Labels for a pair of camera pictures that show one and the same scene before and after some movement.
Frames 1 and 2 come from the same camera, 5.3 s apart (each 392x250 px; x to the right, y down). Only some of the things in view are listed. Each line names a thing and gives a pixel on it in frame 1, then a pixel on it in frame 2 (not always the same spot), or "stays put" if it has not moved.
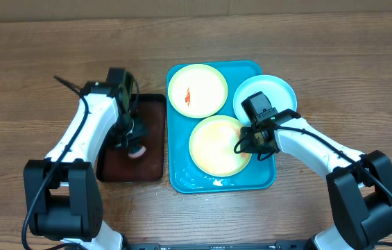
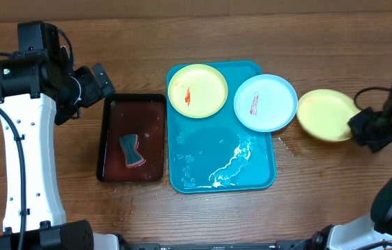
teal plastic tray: [259, 175] stays put
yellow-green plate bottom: [211, 146] → [324, 114]
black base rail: [295, 245] stays put
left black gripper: [139, 130] → [94, 93]
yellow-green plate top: [198, 91] stays put
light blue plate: [279, 93] stays put
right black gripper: [251, 143] → [365, 127]
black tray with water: [115, 164] stays put
